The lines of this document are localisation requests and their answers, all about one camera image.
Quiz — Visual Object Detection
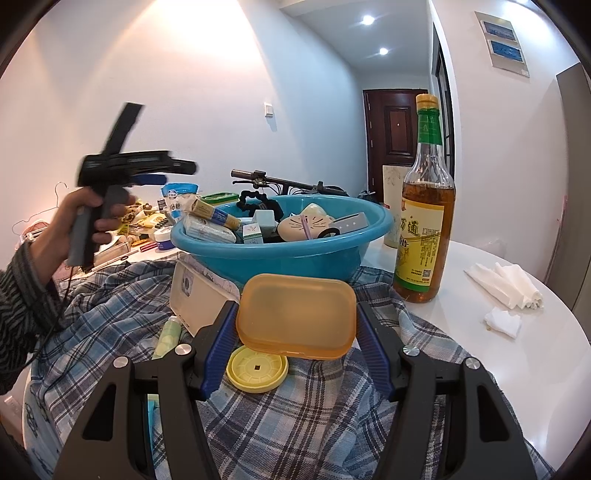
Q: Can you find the white floral paper bag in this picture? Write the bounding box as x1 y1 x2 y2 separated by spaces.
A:
382 164 414 248

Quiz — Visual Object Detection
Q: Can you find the grey wall panel box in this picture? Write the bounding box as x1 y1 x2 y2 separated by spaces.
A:
475 11 530 79

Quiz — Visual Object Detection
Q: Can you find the dark framed glass door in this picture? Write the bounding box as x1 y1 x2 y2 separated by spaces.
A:
430 23 456 177

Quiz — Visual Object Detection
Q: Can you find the black flexible tripod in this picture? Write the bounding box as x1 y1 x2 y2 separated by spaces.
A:
235 189 284 223

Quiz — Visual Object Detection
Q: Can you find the person's left forearm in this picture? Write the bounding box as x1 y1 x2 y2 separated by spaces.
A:
0 240 68 398

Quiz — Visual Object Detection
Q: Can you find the orange translucent soap box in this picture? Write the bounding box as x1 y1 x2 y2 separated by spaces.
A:
235 273 358 361

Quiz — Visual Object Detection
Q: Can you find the yellow round plastic lid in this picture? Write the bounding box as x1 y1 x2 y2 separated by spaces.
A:
226 345 290 394

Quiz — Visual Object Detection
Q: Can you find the grey cardboard box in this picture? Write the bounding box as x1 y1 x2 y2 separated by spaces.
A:
330 212 370 236

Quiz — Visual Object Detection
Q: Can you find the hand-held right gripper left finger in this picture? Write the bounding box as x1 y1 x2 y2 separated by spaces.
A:
53 299 239 480

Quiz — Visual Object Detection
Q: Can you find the blue white sugar bag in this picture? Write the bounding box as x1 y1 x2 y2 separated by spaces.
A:
161 183 199 219

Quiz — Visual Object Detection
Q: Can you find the black bicycle handlebar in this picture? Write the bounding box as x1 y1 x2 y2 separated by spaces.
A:
231 169 350 197

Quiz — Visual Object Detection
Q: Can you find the white phone case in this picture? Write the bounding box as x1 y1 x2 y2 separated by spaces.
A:
169 263 241 338

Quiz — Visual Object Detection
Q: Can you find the small crumpled white tissue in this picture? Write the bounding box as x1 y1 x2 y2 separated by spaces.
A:
484 308 523 340

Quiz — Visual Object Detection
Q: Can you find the glass oil bottle yellow label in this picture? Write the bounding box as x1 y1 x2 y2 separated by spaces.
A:
392 93 457 304

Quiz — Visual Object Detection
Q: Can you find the folded white tissue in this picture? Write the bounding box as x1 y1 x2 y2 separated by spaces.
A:
464 262 545 310

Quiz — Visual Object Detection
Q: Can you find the pale blue box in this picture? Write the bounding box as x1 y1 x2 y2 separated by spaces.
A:
252 210 280 236

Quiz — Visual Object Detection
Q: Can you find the person's left hand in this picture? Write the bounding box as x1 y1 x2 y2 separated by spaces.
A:
18 187 139 287

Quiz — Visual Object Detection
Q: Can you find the white wipes packet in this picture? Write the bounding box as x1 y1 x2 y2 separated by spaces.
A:
183 215 238 244

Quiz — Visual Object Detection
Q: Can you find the blue plastic basin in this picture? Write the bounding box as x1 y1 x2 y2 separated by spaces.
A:
171 195 387 289

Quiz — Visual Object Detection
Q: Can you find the wire clothes hanger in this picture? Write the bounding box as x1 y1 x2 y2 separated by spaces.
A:
11 182 68 237

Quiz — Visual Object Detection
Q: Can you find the yellow and blue box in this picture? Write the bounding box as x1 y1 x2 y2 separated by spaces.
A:
186 195 242 231

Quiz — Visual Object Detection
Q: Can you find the green hand cream tube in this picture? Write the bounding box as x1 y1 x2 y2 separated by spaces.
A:
151 316 186 361

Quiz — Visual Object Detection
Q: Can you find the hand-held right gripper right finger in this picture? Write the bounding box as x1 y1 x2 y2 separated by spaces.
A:
358 301 539 480

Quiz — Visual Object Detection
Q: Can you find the blue white cream jar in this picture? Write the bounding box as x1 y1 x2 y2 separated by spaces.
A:
154 228 179 252

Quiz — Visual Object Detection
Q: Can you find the grey refrigerator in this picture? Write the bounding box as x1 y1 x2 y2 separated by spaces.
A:
540 62 591 315

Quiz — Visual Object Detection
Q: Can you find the cream cat face gadget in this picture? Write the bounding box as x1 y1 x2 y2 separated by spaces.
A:
278 203 341 243

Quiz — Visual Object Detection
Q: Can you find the blue plaid cloth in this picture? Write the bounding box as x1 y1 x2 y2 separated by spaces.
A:
23 258 555 480

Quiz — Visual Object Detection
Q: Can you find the leopard print pouch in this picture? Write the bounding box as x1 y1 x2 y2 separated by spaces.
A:
122 200 149 223

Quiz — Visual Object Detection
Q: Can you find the brown entrance door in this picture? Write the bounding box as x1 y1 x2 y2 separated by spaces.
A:
362 89 430 204

